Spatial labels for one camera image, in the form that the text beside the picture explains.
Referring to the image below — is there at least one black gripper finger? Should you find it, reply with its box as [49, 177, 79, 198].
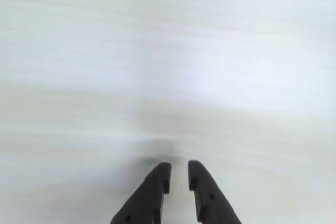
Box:
[109, 162, 172, 224]
[187, 159, 243, 224]

